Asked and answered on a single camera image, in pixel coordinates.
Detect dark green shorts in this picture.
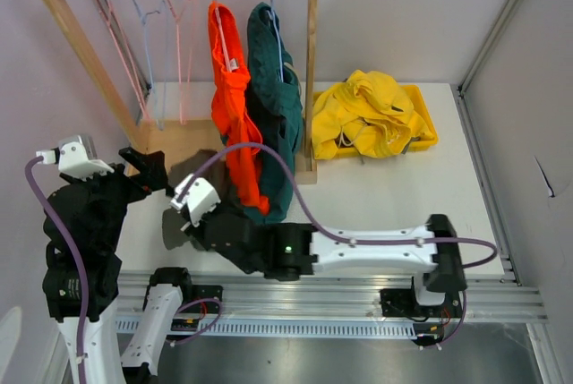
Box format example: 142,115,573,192
245,2,304,225

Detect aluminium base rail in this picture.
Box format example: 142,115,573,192
114,272,547,323

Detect light blue wire hanger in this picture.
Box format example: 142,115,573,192
131,0,168,132

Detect blue wire hanger green shorts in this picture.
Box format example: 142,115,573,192
269,0,285,82

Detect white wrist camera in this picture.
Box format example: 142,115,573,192
36,133,115,181
169,174,220,227

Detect slotted cable duct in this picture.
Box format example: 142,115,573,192
114,317,444,339

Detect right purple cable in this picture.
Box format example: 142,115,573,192
178,141,499,354

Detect olive green shorts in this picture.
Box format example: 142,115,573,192
162,149,244,251

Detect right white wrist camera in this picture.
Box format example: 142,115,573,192
169,174,220,227

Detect purple cable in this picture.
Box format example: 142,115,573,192
178,141,499,354
24,155,223,384

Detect yellow shorts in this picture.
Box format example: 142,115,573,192
311,70,438,160

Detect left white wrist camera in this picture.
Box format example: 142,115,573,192
36,133,115,181

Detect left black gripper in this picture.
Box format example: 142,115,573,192
61,144,167,248

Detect wooden clothes rack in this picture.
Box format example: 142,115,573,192
43,0,318,184

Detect grey shorts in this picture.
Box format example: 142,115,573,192
358,137,421,165

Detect yellow plastic tray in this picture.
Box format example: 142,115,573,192
312,83,440,160

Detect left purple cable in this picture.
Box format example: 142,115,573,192
24,155,223,384

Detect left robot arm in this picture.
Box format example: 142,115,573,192
37,141,194,383

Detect pink wire hanger olive shorts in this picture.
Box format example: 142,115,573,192
159,0,199,125

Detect pink wire hanger orange shorts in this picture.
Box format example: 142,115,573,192
214,0,235,73

